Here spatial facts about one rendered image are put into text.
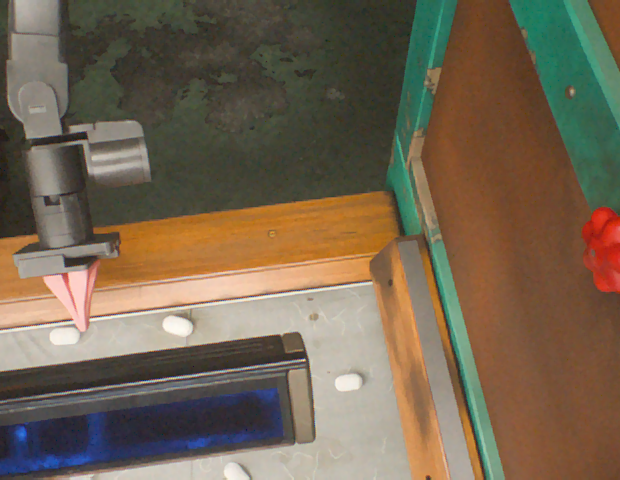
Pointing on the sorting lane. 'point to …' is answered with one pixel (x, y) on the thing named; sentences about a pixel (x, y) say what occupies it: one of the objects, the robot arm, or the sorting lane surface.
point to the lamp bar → (150, 408)
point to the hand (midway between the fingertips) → (83, 322)
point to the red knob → (607, 250)
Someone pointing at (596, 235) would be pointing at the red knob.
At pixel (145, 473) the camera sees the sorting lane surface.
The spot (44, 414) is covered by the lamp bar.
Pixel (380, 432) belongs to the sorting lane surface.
